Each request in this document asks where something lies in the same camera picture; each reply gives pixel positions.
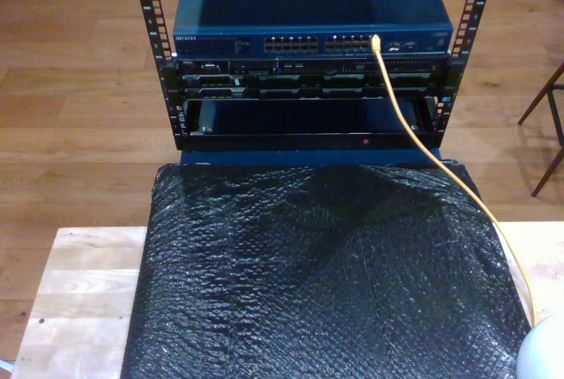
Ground dark wooden chair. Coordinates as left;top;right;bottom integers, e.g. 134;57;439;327
517;61;564;198

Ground black rack server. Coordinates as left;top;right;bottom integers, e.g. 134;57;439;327
160;57;464;100

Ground black bubble wrap mat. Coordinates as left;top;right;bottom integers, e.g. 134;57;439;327
121;159;550;379

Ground blue rack base board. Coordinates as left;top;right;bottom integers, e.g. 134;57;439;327
179;147;443;167

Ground blue network switch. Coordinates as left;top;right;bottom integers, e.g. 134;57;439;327
172;0;455;59

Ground yellow network cable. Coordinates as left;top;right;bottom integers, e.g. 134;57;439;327
369;33;538;328

